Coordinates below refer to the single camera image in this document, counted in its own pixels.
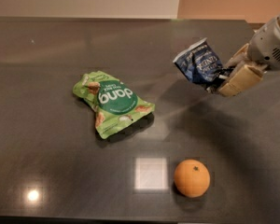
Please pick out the orange fruit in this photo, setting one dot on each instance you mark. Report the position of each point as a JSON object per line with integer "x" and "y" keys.
{"x": 192, "y": 178}

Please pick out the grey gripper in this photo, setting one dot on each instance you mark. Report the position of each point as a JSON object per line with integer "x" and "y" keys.
{"x": 268, "y": 48}

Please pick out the green Dang snack bag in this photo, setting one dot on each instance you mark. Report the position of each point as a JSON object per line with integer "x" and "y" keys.
{"x": 116, "y": 106}

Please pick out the blue chip bag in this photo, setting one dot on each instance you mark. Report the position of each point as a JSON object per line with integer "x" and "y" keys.
{"x": 201, "y": 66}

